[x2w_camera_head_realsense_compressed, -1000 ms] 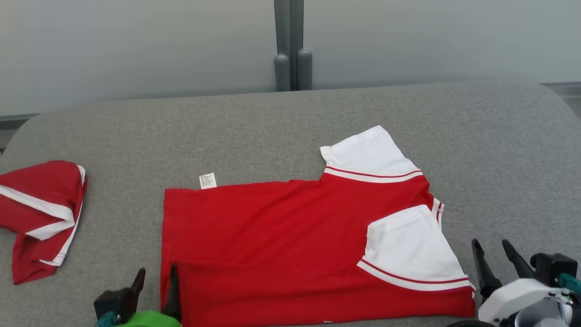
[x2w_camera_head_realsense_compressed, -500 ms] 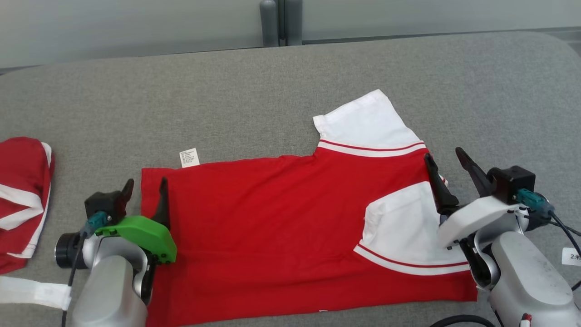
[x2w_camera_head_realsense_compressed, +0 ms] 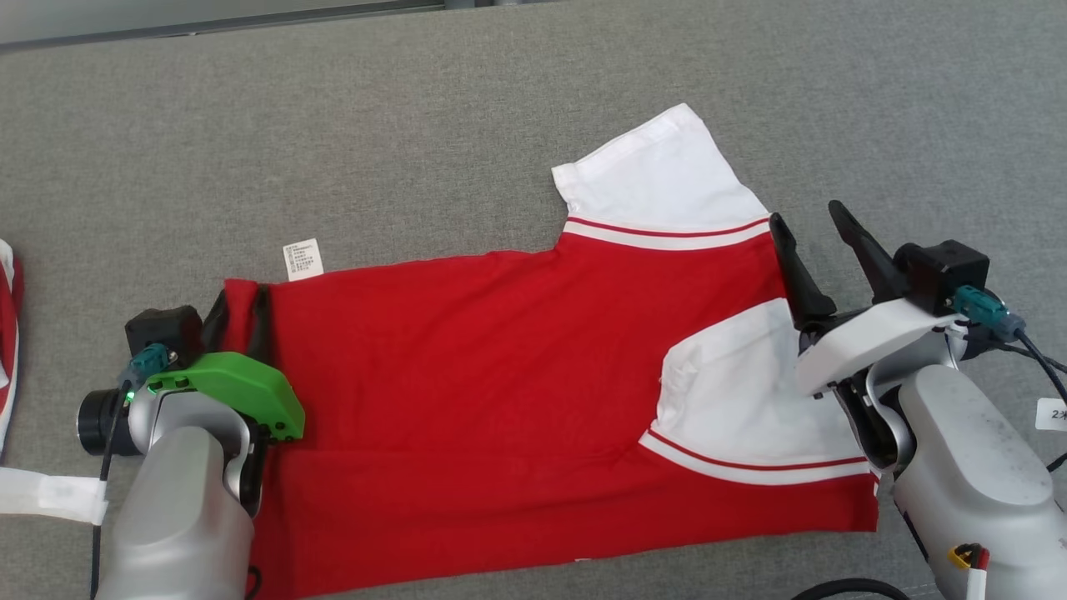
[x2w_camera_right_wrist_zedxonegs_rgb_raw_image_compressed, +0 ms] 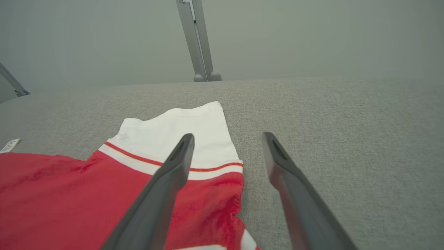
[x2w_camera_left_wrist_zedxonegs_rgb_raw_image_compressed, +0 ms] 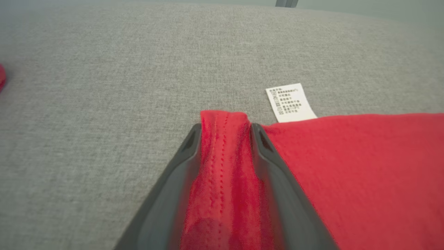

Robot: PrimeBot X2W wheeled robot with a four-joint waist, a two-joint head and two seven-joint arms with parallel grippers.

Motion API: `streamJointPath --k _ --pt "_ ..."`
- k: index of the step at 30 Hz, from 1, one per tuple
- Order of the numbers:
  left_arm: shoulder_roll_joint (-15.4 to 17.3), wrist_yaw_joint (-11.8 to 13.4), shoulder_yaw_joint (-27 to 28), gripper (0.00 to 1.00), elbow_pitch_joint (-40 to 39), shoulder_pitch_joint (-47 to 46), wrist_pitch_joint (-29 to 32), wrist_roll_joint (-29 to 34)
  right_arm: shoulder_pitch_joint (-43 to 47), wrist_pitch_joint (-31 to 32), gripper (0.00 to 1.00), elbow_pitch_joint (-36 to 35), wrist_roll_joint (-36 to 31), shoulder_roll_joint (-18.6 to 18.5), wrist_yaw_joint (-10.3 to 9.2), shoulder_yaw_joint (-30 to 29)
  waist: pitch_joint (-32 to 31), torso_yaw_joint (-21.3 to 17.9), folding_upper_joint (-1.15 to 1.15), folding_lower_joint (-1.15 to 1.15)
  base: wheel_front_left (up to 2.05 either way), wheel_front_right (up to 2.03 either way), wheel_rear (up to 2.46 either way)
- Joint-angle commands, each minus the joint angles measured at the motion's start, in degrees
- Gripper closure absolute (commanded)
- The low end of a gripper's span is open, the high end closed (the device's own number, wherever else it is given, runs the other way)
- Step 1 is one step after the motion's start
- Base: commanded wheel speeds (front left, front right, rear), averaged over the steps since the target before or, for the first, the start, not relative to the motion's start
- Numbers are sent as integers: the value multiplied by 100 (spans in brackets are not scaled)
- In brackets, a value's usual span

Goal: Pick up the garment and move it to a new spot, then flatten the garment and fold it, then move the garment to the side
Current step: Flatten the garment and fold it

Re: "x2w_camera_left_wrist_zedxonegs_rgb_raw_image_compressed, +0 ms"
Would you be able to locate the grey metal partition post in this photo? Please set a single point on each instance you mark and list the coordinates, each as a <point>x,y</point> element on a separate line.
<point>286,3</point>

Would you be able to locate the red basketball shorts white stripes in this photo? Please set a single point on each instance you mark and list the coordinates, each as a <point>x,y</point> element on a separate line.
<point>364,173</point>

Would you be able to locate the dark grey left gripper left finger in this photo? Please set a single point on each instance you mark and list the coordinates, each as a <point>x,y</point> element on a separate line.
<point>170,194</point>

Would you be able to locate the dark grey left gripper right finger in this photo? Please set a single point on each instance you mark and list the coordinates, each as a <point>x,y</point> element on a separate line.
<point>284,201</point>

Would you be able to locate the red basketball jersey white trim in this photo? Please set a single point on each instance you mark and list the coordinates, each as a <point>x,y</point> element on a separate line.
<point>1,78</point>

